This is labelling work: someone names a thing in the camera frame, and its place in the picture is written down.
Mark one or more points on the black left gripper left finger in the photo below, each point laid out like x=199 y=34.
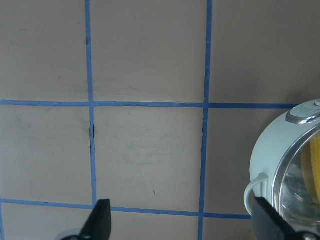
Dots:
x=98 y=226

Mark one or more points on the pale green steel pot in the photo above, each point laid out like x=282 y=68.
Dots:
x=272 y=145

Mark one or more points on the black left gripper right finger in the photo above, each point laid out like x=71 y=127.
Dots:
x=267 y=224

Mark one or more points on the yellow corn cob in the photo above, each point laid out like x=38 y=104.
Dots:
x=310 y=166

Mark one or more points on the glass pot lid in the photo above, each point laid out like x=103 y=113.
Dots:
x=290 y=196

